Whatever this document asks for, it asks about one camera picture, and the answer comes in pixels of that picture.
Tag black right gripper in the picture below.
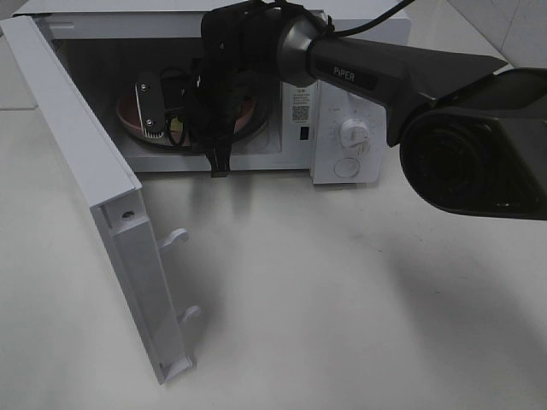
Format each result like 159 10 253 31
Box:
184 56 256 178

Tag pink round plate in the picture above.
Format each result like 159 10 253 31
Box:
115 87 262 149

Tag round door release button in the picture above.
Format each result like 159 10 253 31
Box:
333 158 360 179

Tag white microwave door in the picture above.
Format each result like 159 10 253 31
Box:
1 16 193 384

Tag white timer knob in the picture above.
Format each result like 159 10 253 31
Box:
338 119 370 149

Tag sandwich with lettuce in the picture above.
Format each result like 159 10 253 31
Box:
169 117 184 134

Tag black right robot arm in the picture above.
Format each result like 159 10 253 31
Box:
185 1 546 220

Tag warning label with QR code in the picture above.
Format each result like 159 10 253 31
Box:
290 86 312 124

